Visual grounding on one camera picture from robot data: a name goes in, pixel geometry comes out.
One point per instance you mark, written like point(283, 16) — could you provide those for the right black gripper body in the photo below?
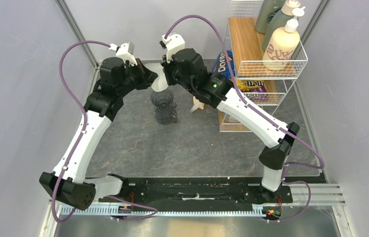
point(172, 76)

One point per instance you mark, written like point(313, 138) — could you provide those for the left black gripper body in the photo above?
point(133, 80)

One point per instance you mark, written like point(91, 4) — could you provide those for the white paper coffee filter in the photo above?
point(160, 83)

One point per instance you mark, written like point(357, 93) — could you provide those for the dark transparent coffee dripper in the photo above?
point(163, 101)

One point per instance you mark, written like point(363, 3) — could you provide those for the clear glass carafe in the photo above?
point(166, 116)

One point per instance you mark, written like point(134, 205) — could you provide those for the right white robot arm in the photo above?
point(186, 68)

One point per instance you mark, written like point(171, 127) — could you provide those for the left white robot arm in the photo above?
point(67, 183)

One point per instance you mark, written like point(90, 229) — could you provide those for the stack of paper filters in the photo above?
point(197, 105)

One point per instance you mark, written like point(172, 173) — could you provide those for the blue Doritos chip bag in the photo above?
point(221, 66)

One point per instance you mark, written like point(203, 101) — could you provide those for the yellow M&M's candy bag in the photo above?
point(255, 90)

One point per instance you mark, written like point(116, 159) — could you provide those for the dark green bottle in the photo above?
point(267, 11)

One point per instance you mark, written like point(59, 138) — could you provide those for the cream pump bottle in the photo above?
point(282, 44)

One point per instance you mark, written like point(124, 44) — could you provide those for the green pump bottle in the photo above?
point(280, 19)

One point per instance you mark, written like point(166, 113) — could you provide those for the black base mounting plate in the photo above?
point(190, 194)

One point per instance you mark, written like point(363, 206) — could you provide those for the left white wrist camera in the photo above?
point(125, 52)

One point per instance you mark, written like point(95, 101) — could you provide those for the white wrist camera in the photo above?
point(125, 52)
point(173, 43)

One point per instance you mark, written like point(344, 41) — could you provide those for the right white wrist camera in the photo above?
point(173, 43)

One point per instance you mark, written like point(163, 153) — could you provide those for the white wire shelf rack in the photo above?
point(245, 43)

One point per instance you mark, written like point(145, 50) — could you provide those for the aluminium frame rail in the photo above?
point(315, 211)

